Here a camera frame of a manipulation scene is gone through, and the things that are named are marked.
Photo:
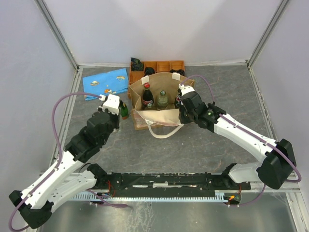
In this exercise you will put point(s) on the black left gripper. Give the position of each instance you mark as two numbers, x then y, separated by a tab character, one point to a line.
117	119

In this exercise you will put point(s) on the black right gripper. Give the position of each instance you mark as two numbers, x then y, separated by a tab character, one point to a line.
182	120

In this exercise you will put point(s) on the green glass beverage bottle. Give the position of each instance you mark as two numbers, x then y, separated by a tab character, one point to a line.
123	110

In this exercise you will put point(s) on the burlap canvas tote bag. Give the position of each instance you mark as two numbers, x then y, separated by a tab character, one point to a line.
166	81

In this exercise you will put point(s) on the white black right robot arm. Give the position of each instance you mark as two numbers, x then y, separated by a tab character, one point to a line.
275	159

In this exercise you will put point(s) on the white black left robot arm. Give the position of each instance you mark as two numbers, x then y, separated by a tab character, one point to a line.
41	199

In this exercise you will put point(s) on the red-capped beverage bottle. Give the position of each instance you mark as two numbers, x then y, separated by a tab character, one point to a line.
147	96

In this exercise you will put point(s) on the green soda water bottle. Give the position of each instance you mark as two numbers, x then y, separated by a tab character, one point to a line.
162	100

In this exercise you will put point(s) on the dark yellow-patterned rolled sock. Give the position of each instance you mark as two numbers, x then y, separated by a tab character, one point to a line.
179	71

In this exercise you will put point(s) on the gold-capped glass bottle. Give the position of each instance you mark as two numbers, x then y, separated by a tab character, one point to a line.
150	106

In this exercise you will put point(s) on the blue space-print cloth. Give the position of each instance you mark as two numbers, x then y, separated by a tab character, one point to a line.
112	82

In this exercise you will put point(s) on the orange wooden compartment tray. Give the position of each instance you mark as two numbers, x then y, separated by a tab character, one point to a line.
136	73

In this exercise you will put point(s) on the dark orange-striped rolled sock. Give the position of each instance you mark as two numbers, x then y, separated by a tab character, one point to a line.
149	71

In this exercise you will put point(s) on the dark patterned rolled sock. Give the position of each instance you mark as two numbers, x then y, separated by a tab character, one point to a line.
136	65

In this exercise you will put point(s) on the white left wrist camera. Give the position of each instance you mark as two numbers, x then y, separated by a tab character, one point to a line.
110	104

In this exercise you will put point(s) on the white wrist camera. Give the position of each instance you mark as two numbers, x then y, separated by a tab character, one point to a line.
110	104
185	89

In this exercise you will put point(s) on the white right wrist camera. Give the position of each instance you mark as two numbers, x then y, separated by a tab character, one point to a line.
185	89

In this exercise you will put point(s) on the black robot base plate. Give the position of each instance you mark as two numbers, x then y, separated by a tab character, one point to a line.
168	185

